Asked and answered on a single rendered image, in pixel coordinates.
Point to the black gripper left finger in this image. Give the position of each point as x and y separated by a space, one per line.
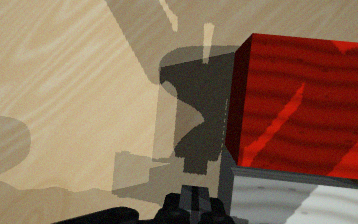
168 214

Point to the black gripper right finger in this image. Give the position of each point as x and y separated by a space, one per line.
209 210

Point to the red cube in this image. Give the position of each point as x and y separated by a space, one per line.
294 105

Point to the white cube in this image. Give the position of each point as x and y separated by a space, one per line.
264 196

